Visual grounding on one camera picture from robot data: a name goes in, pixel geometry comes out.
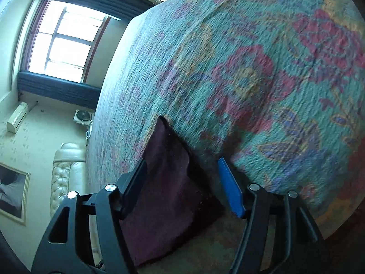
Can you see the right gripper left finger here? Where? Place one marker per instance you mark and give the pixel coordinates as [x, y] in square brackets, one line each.
[85, 236]

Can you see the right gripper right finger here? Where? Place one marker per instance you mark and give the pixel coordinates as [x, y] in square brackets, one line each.
[298, 242]

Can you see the framed black-white picture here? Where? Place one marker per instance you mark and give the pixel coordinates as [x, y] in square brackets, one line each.
[14, 190]

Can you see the white fan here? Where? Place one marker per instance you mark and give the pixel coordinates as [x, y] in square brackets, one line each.
[83, 117]

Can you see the dark maroon pants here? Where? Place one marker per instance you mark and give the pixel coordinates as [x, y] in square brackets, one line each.
[176, 203]

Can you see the window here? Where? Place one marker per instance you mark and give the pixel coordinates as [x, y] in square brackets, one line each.
[63, 40]

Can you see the cream tufted headboard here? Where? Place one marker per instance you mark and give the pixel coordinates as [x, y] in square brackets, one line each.
[69, 173]

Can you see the white air conditioner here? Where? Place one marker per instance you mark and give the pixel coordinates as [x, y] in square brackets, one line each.
[17, 117]

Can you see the floral bedspread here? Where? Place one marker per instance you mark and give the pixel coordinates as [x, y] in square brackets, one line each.
[274, 86]

